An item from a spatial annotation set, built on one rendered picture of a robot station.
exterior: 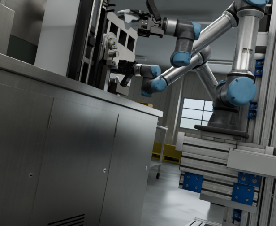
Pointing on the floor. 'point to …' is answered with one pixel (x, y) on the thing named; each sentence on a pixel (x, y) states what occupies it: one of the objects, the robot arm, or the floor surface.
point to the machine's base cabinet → (63, 156)
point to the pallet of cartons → (170, 150)
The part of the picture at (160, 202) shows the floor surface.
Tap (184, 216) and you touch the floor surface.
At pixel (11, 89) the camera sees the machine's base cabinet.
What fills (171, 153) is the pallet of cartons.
